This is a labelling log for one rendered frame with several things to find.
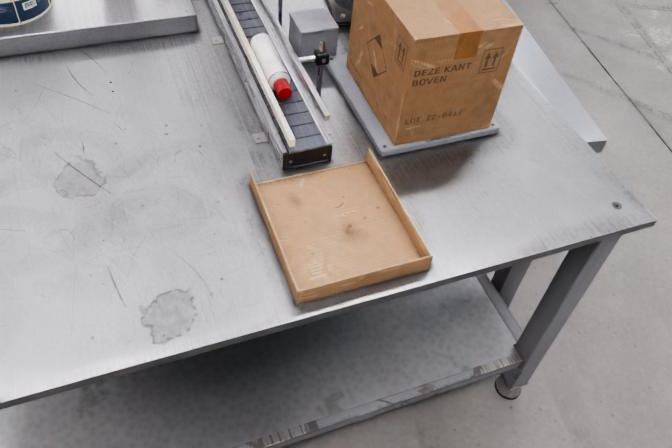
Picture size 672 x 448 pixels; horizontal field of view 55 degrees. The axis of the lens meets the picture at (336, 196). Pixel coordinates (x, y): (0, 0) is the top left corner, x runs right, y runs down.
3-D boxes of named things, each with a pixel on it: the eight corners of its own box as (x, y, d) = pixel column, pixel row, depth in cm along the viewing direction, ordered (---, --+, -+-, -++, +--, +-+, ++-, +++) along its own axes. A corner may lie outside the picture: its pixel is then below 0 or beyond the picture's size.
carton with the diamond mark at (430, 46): (345, 66, 157) (357, -38, 138) (432, 53, 164) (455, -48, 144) (393, 146, 138) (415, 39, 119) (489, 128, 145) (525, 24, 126)
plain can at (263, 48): (249, 33, 149) (274, 86, 136) (271, 30, 150) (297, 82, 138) (249, 52, 153) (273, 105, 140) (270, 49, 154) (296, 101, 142)
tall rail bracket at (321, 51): (292, 101, 149) (294, 41, 137) (321, 96, 151) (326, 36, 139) (296, 110, 147) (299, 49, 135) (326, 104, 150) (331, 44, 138)
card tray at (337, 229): (250, 185, 130) (249, 171, 127) (367, 161, 138) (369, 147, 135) (296, 305, 111) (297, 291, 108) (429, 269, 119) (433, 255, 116)
